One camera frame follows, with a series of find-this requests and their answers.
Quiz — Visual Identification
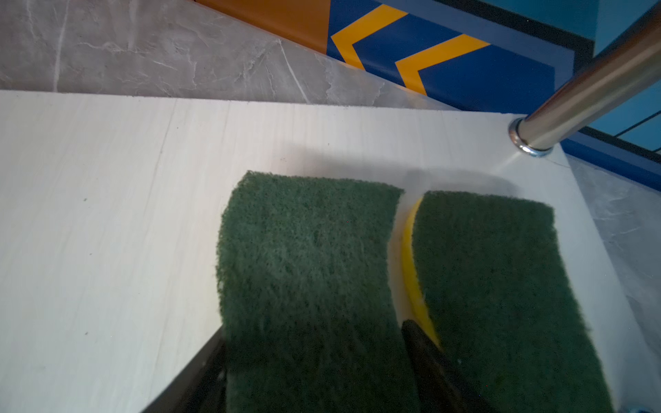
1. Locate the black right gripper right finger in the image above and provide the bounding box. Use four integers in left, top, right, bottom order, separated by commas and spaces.
401, 319, 496, 412

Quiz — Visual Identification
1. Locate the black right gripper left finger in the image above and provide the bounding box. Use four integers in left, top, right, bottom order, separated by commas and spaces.
143, 327, 227, 412

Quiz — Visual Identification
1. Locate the green yellow sponge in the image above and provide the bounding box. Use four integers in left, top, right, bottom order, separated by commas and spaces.
217, 171, 420, 412
407, 191, 613, 412

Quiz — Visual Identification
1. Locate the white two-tier metal shelf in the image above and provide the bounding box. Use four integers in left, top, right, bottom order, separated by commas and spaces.
1, 1, 660, 412

